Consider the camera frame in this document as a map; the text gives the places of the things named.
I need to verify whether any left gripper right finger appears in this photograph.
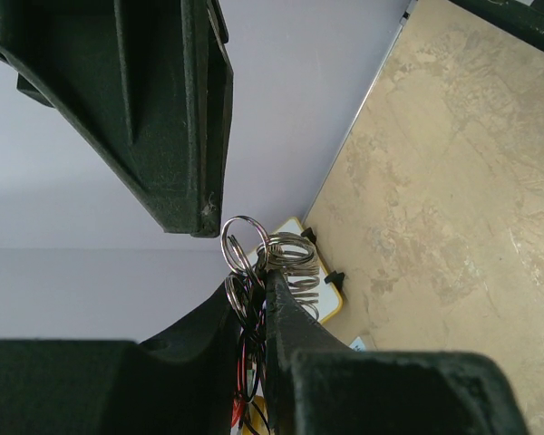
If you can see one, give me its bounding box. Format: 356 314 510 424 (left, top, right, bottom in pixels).
265 271 529 434

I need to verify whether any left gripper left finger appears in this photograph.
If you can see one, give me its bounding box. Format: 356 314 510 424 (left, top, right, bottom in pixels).
0 287 239 434

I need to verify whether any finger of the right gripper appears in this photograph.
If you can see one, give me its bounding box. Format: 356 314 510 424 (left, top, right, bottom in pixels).
0 1 221 238
195 1 233 227

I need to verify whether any red key tag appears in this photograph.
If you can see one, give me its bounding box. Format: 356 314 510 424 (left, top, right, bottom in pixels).
231 394 250 432

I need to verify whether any large keyring with small rings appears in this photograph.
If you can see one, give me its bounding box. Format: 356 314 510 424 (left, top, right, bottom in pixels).
220 215 321 321

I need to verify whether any treehouse paperback book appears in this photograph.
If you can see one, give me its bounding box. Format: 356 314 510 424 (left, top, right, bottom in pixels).
349 334 375 352

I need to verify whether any small whiteboard on stand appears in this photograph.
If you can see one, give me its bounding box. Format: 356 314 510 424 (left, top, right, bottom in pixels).
248 217 343 324

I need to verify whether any right aluminium rail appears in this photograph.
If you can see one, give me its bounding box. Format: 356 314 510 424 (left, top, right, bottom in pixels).
303 0 416 221

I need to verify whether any black base frame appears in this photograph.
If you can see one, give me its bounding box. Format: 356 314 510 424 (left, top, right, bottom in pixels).
452 0 544 53

